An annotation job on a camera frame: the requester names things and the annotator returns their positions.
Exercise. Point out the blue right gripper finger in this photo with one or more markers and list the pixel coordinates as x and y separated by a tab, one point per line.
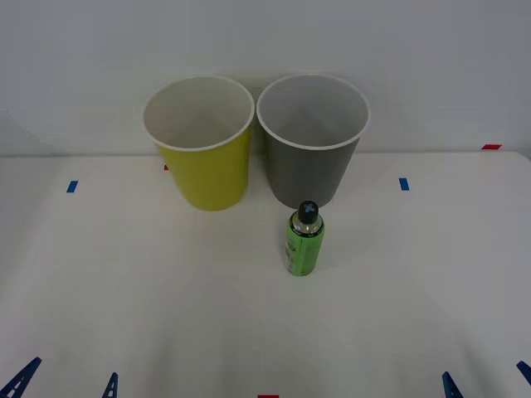
526	372
450	387

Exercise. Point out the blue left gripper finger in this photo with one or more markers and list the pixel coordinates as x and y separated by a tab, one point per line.
18	383
111	387

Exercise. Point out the green plastic bottle black cap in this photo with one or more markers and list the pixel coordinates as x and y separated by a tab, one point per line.
305	253

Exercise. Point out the yellow-green plastic bin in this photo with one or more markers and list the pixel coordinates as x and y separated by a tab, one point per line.
207	178

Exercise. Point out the grey plastic bin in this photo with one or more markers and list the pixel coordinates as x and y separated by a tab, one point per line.
307	174

